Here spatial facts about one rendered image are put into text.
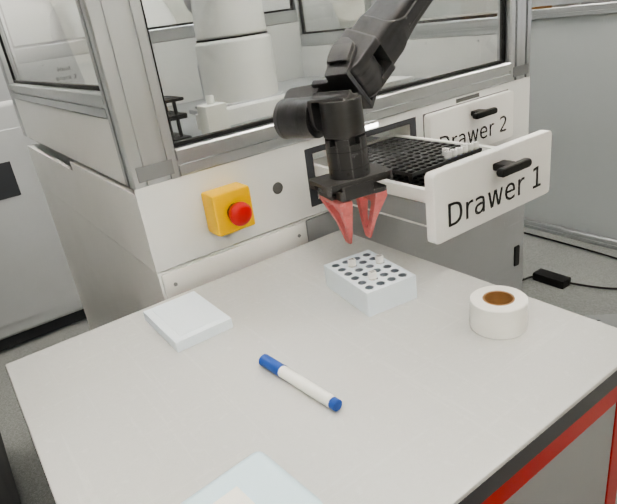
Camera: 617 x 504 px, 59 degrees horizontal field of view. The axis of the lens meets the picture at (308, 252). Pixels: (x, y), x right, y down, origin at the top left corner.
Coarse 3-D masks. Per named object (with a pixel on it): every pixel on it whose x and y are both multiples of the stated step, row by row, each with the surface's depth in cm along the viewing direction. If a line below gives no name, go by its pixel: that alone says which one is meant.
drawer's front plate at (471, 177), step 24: (504, 144) 87; (528, 144) 89; (456, 168) 80; (480, 168) 83; (528, 168) 90; (432, 192) 78; (456, 192) 81; (480, 192) 85; (504, 192) 88; (528, 192) 92; (432, 216) 80; (456, 216) 83; (480, 216) 86; (432, 240) 82
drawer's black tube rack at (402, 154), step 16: (384, 144) 109; (400, 144) 108; (416, 144) 106; (432, 144) 105; (448, 144) 103; (384, 160) 99; (400, 160) 98; (416, 160) 96; (432, 160) 95; (400, 176) 98; (416, 176) 97
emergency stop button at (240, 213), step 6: (234, 204) 88; (240, 204) 88; (246, 204) 89; (234, 210) 88; (240, 210) 88; (246, 210) 89; (234, 216) 88; (240, 216) 89; (246, 216) 89; (234, 222) 89; (240, 222) 89; (246, 222) 90
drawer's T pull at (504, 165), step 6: (498, 162) 84; (504, 162) 84; (510, 162) 84; (516, 162) 83; (522, 162) 83; (528, 162) 84; (498, 168) 84; (504, 168) 81; (510, 168) 82; (516, 168) 82; (522, 168) 83; (498, 174) 81; (504, 174) 81; (510, 174) 82
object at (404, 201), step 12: (456, 144) 105; (324, 156) 110; (324, 168) 102; (384, 180) 89; (396, 192) 88; (408, 192) 85; (420, 192) 83; (384, 204) 91; (396, 204) 88; (408, 204) 86; (420, 204) 84; (396, 216) 90; (408, 216) 87; (420, 216) 85
